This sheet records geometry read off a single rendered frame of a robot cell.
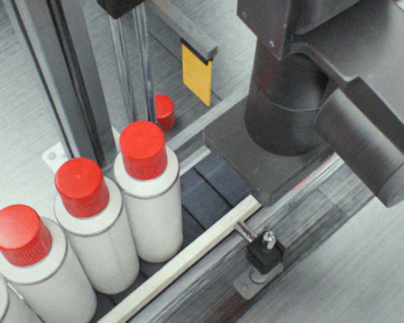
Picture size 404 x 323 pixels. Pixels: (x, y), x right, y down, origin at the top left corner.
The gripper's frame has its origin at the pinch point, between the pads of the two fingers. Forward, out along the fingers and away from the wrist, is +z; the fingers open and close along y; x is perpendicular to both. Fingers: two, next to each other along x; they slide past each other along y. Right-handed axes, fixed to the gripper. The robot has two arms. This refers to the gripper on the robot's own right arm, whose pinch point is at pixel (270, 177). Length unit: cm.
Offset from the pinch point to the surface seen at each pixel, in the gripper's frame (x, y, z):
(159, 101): 20.1, 3.8, 15.5
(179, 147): 9.5, -1.9, 5.6
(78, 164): 7.7, -12.4, -6.8
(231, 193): 5.1, 1.5, 13.6
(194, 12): 29.8, 17.6, 18.8
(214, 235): 1.9, -4.0, 10.1
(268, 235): -2.2, -1.2, 6.6
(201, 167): 9.5, 1.1, 13.7
